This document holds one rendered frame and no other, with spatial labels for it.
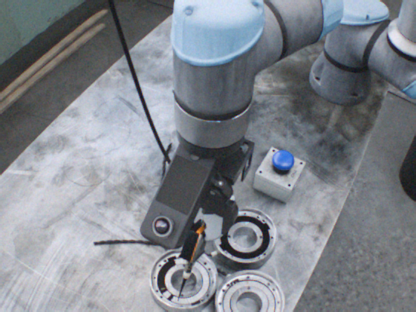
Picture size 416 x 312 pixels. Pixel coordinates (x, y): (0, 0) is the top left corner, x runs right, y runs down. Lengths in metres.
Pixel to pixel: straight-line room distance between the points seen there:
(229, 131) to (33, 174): 0.54
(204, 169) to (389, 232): 1.44
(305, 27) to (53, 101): 1.88
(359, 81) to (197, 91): 0.66
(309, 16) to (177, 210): 0.23
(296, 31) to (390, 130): 1.83
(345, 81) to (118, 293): 0.63
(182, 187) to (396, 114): 1.92
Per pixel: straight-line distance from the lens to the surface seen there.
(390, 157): 2.09
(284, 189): 0.78
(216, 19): 0.34
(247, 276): 0.70
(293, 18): 0.41
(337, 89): 0.99
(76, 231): 0.79
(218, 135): 0.42
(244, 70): 0.37
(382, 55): 0.89
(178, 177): 0.47
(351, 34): 0.92
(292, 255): 0.76
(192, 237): 0.60
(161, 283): 0.69
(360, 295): 1.68
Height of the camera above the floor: 1.47
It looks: 51 degrees down
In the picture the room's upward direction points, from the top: 3 degrees clockwise
